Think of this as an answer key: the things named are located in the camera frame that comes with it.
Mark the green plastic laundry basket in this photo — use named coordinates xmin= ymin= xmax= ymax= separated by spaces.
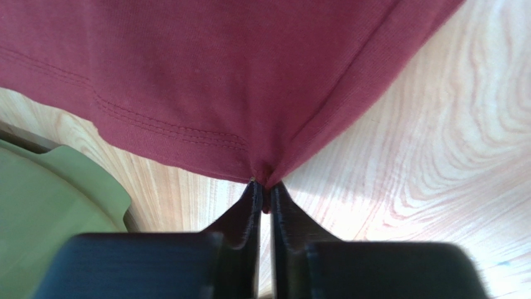
xmin=1 ymin=141 xmax=131 ymax=298

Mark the dark red t-shirt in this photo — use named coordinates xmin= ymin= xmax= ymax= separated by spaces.
xmin=1 ymin=1 xmax=461 ymax=187

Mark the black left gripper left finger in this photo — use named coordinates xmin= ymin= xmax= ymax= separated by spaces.
xmin=35 ymin=181 xmax=263 ymax=298

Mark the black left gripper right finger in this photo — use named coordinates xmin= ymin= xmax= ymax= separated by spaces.
xmin=270 ymin=183 xmax=487 ymax=298

